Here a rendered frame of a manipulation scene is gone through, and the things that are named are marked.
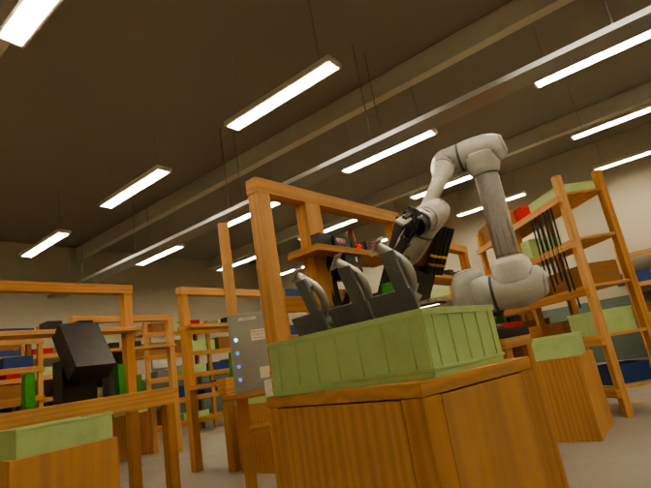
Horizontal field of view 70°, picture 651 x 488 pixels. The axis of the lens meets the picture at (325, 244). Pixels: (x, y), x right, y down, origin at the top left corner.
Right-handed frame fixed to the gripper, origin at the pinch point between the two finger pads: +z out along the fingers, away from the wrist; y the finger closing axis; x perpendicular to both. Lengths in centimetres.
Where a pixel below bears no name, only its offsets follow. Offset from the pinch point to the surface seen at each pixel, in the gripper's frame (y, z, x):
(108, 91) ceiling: -127, -248, -496
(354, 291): -15.7, 11.4, -2.6
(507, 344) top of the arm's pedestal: -39, -43, 43
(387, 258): 0.8, 12.1, 3.8
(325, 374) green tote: -34.3, 28.0, 3.4
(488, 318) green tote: -12.0, -7.3, 34.2
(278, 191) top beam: -50, -85, -103
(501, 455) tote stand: -29, 22, 53
